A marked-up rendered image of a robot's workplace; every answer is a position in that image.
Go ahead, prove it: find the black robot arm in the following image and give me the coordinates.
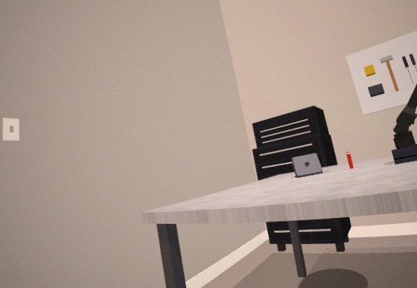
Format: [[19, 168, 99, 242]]
[[393, 84, 417, 150]]

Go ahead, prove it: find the grey sloped panel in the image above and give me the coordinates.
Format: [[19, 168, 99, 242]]
[[292, 153, 322, 178]]

